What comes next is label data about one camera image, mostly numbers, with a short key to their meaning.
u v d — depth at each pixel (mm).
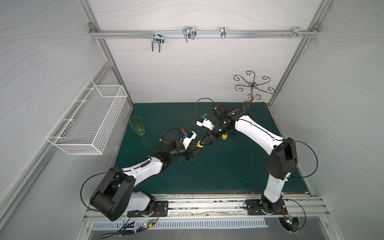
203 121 728
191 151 721
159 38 784
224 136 984
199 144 761
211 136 702
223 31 718
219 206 750
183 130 681
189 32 765
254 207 714
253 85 883
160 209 734
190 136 707
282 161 467
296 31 765
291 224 718
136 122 974
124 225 717
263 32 1593
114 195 416
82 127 675
